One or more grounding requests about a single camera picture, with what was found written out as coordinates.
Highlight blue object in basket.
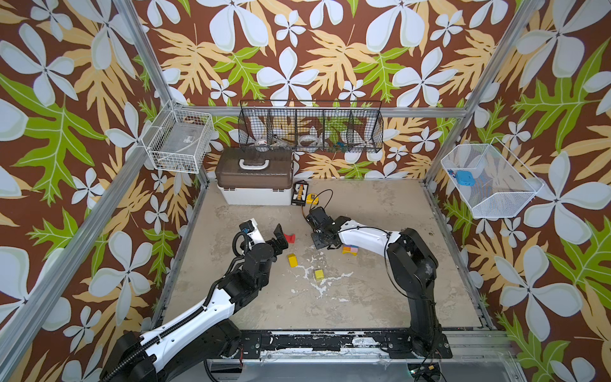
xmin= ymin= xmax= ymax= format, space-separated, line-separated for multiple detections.
xmin=454 ymin=170 xmax=476 ymax=187

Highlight yellow-green small cube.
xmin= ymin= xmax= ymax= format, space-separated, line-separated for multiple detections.
xmin=314 ymin=269 xmax=325 ymax=281

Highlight yellow tape measure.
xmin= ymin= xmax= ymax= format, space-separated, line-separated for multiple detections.
xmin=305 ymin=194 xmax=319 ymax=205

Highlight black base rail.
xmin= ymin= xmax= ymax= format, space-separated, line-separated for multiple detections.
xmin=240 ymin=328 xmax=453 ymax=360

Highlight brown lid white toolbox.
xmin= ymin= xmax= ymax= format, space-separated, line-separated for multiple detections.
xmin=215 ymin=147 xmax=294 ymax=206

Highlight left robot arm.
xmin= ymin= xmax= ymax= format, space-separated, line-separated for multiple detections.
xmin=100 ymin=219 xmax=289 ymax=381

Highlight white wire basket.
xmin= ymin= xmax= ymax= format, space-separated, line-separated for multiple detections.
xmin=442 ymin=138 xmax=544 ymax=220
xmin=143 ymin=102 xmax=216 ymax=174

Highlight white wire basket right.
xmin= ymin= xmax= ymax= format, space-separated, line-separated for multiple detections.
xmin=442 ymin=138 xmax=544 ymax=220

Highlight aluminium corner frame post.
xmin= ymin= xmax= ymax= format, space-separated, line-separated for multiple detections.
xmin=423 ymin=0 xmax=544 ymax=186

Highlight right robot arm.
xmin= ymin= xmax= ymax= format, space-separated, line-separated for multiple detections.
xmin=305 ymin=207 xmax=452 ymax=358

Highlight black charging board yellow connectors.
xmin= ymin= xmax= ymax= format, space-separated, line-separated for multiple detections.
xmin=291 ymin=180 xmax=309 ymax=207

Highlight white wire basket left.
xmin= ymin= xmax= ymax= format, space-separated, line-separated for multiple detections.
xmin=143 ymin=102 xmax=216 ymax=174

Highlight black wire wall basket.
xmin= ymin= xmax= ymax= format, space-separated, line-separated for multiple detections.
xmin=236 ymin=100 xmax=384 ymax=153

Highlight yellow wooden block left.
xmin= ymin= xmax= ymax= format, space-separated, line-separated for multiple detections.
xmin=287 ymin=254 xmax=298 ymax=268

